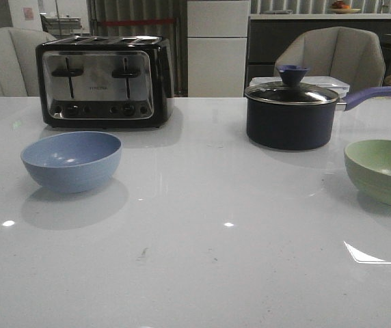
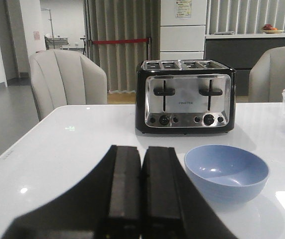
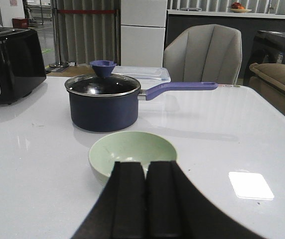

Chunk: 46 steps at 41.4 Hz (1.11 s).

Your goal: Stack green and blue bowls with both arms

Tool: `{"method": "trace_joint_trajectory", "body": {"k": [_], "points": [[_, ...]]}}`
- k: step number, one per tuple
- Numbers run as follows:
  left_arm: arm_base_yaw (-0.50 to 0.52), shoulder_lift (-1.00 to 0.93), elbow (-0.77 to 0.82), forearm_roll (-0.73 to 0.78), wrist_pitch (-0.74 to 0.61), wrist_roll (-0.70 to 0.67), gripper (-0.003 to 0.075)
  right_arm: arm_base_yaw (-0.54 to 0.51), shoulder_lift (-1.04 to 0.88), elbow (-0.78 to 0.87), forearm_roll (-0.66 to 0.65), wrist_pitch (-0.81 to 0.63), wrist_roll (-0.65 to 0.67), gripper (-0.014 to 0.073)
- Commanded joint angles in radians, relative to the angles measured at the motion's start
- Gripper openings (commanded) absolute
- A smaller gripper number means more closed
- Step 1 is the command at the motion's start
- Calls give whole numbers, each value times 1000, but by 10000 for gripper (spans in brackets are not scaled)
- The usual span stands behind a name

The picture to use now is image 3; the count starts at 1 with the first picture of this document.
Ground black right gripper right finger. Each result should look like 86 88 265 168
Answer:
146 161 260 239

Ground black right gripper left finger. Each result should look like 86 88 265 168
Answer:
72 162 146 239

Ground green bowl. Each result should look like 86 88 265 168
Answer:
88 131 178 185

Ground dark blue saucepan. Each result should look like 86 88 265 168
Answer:
67 82 218 132

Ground clear plastic container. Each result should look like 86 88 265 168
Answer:
112 66 171 82

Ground grey upholstered chair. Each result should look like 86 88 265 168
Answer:
163 24 242 85

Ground black chrome toaster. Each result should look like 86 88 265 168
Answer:
0 27 46 105

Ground white cabinet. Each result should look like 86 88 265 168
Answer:
120 0 167 67

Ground fruit plate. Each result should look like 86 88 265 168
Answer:
230 2 252 13

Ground red box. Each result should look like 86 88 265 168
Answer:
12 17 29 29

